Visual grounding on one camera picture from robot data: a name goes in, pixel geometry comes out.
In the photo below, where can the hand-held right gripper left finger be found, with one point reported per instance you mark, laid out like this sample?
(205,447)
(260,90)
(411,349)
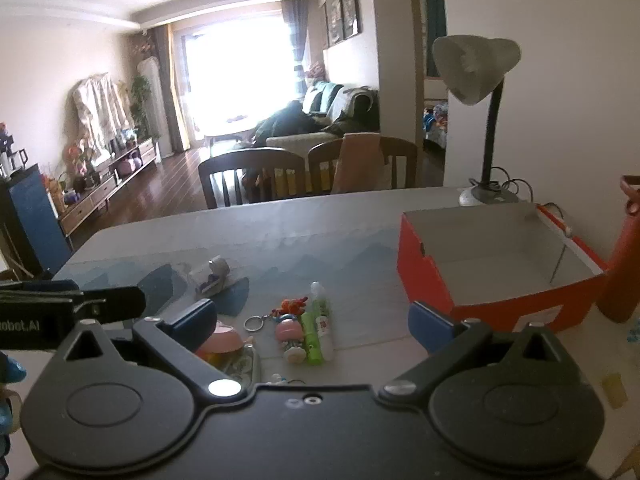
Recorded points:
(192,319)

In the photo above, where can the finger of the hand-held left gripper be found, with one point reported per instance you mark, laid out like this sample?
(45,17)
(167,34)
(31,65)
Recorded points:
(117,302)
(45,288)

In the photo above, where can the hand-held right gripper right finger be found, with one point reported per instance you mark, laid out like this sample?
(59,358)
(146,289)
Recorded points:
(431,327)

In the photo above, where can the pink heart box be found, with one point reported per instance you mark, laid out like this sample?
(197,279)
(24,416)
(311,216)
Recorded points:
(225,340)

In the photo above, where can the red cardboard box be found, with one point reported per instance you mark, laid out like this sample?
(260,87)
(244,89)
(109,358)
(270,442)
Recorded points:
(430,270)

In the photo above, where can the lime green tube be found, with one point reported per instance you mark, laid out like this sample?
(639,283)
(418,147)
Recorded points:
(312,342)

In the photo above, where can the person's left hand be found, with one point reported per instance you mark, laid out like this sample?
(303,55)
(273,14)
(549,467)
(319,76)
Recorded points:
(10,367)

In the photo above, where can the white tape dispenser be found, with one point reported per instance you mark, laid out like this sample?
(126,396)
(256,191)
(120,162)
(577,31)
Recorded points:
(210,277)

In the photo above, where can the blue panel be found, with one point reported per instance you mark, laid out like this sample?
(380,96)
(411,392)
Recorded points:
(37,215)

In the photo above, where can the pink heart-shaped object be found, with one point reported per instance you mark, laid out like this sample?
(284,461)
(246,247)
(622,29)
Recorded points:
(289,332)

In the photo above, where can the wooden tv cabinet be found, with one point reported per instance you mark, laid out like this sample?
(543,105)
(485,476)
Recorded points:
(95,200)

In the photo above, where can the white and green bottle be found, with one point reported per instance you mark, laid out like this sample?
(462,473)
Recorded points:
(324,320)

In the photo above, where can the artificial flower bouquet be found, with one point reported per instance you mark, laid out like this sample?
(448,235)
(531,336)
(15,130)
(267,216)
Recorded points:
(80,157)

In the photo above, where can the wooden chair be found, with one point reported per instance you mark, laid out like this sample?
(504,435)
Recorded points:
(400,152)
(250,160)

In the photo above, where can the pink cloth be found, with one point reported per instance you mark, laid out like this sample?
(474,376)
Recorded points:
(360,162)

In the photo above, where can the white floral dust cover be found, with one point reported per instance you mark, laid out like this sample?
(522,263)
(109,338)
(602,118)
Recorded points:
(97,105)

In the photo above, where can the yellow sticky note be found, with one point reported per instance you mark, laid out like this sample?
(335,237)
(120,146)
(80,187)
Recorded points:
(614,389)

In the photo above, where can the white coffee table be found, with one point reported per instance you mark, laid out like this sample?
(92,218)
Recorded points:
(230,127)

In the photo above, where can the colourful bedding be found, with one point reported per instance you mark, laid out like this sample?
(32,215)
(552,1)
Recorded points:
(434,125)

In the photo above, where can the red bottle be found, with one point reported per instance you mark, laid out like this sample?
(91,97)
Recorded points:
(625,260)

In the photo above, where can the white floor air conditioner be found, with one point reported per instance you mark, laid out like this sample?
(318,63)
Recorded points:
(152,100)

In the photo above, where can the light sofa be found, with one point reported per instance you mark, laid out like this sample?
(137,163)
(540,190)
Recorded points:
(300,142)

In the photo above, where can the green house plant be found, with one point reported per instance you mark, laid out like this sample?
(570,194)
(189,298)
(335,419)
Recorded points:
(141,92)

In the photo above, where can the dark coat pile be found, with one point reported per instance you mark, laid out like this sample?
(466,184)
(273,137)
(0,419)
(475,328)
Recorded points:
(285,122)

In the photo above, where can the grey curtain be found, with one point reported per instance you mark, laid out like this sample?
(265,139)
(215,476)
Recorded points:
(167,85)
(297,40)

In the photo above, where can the grey desk lamp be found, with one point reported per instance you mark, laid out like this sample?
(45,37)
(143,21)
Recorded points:
(475,65)

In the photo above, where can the teal curtain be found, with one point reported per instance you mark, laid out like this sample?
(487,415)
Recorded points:
(435,30)

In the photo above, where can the dark framed wall picture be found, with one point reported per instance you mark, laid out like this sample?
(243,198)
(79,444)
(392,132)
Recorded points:
(350,2)
(334,17)

